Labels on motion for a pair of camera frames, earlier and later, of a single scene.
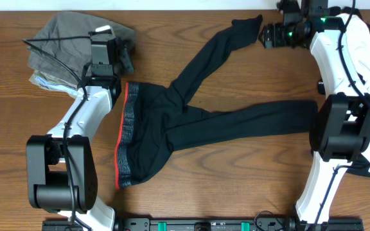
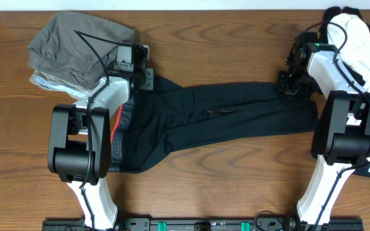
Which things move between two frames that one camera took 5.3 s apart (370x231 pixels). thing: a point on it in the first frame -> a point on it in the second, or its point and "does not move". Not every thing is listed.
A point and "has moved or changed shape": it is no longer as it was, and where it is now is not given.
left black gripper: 126,59 -> 149,83
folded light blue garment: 46,85 does not move
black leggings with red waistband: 155,124 has moved or changed shape
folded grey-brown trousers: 61,45 does not move
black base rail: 211,224 does not move
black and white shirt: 369,51 does not move
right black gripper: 272,30 -> 282,89
